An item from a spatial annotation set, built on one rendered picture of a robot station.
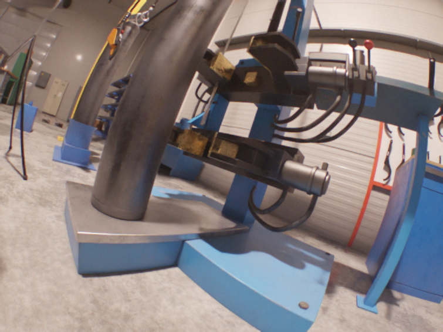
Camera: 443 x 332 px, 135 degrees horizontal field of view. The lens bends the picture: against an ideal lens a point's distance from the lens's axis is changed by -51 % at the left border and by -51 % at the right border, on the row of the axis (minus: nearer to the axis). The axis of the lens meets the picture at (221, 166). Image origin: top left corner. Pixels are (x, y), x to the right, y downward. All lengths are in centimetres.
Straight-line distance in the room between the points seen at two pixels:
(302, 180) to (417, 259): 118
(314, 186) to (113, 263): 71
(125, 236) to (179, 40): 62
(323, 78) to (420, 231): 122
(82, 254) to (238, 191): 96
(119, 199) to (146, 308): 33
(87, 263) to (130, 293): 14
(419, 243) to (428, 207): 25
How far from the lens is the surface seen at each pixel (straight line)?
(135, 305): 56
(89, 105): 186
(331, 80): 88
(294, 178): 73
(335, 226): 263
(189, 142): 95
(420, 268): 165
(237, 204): 120
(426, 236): 160
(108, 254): 59
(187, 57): 66
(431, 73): 101
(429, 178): 161
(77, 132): 184
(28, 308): 52
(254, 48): 81
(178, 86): 63
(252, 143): 61
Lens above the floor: 41
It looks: level
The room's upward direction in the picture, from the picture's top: 19 degrees clockwise
